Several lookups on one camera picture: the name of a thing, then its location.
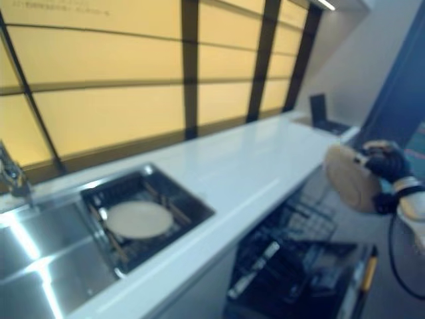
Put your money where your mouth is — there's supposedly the dishwasher lower wire rack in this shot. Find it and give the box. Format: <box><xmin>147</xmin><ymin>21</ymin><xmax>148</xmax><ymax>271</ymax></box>
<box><xmin>226</xmin><ymin>228</ymin><xmax>320</xmax><ymax>300</ymax></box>

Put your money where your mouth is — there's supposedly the white end cabinet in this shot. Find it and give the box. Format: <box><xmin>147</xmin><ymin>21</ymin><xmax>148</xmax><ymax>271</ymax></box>
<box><xmin>337</xmin><ymin>126</ymin><xmax>362</xmax><ymax>149</ymax></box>

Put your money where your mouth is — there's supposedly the open dishwasher lower rack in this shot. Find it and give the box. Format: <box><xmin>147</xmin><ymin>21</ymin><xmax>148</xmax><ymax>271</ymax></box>
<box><xmin>223</xmin><ymin>241</ymin><xmax>380</xmax><ymax>319</ymax></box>

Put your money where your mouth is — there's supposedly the dark open laptop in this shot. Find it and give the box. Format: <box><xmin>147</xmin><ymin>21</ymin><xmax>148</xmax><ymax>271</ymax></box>
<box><xmin>309</xmin><ymin>93</ymin><xmax>352</xmax><ymax>136</ymax></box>

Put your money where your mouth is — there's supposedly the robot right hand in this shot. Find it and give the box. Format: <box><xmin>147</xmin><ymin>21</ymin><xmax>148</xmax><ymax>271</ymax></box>
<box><xmin>353</xmin><ymin>139</ymin><xmax>414</xmax><ymax>185</ymax></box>

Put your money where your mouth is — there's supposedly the stainless steel sink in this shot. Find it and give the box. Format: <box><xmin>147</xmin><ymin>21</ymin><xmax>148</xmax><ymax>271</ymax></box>
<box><xmin>0</xmin><ymin>162</ymin><xmax>217</xmax><ymax>319</ymax></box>

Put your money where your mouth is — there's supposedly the black dish drying rack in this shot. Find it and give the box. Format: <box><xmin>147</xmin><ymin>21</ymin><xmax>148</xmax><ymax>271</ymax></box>
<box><xmin>80</xmin><ymin>170</ymin><xmax>216</xmax><ymax>275</ymax></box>

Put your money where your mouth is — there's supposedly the white cabinet door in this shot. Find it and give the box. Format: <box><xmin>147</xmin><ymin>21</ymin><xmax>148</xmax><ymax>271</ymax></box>
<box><xmin>98</xmin><ymin>245</ymin><xmax>240</xmax><ymax>319</ymax></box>

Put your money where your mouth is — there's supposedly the chrome gooseneck faucet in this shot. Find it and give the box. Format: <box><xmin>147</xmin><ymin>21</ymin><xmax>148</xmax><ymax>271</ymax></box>
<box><xmin>0</xmin><ymin>138</ymin><xmax>35</xmax><ymax>201</ymax></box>

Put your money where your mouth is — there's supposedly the cream ceramic plate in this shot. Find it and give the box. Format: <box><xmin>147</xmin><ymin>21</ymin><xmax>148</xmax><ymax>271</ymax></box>
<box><xmin>323</xmin><ymin>144</ymin><xmax>381</xmax><ymax>214</ymax></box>
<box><xmin>106</xmin><ymin>200</ymin><xmax>175</xmax><ymax>240</ymax></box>

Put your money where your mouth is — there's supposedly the dishwasher upper wire rack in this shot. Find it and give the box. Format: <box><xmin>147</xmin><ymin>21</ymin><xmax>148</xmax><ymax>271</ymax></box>
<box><xmin>281</xmin><ymin>188</ymin><xmax>339</xmax><ymax>241</ymax></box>

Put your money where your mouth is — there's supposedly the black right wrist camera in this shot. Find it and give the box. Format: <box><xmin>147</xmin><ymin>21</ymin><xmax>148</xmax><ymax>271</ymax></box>
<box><xmin>373</xmin><ymin>190</ymin><xmax>400</xmax><ymax>215</ymax></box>

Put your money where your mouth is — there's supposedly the dishwasher wire rack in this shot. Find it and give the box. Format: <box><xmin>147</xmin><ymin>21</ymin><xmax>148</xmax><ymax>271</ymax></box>
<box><xmin>281</xmin><ymin>188</ymin><xmax>339</xmax><ymax>241</ymax></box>
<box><xmin>226</xmin><ymin>228</ymin><xmax>320</xmax><ymax>300</ymax></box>

